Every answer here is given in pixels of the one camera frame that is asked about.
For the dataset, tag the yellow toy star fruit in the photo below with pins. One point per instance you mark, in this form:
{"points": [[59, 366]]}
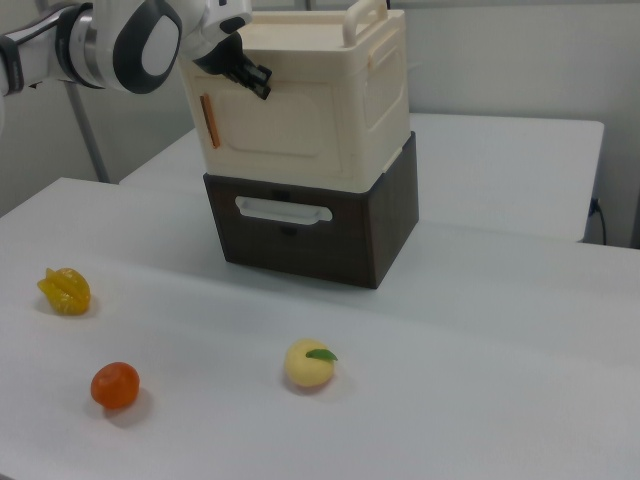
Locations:
{"points": [[65, 292]]}

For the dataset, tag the orange toy tangerine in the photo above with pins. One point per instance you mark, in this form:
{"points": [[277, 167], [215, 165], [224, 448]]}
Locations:
{"points": [[115, 385]]}

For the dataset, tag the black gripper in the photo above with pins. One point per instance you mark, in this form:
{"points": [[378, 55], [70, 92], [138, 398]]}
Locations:
{"points": [[222, 57]]}

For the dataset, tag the grey metal pole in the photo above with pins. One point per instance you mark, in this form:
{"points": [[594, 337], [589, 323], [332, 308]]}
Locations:
{"points": [[92, 145]]}

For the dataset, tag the cream plastic cabinet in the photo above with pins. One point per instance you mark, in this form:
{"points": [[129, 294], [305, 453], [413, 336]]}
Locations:
{"points": [[370, 90]]}

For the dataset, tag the dark brown storage box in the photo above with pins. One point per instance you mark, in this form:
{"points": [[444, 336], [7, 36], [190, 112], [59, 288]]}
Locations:
{"points": [[350, 240]]}

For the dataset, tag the yellow toy peach with leaf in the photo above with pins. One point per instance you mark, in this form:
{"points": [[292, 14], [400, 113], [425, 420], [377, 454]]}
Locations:
{"points": [[307, 367]]}

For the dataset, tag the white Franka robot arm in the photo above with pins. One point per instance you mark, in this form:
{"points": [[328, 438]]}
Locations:
{"points": [[110, 50]]}

